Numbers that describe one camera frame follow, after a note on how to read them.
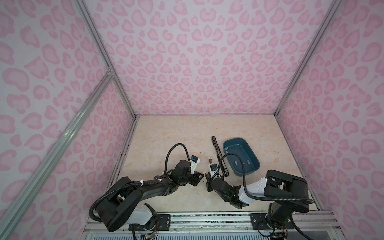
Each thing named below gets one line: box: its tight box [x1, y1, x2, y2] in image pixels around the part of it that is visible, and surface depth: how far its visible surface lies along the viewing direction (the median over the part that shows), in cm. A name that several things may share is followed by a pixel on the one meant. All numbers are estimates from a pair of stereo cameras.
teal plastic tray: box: [223, 137, 260, 177], surface depth 100 cm
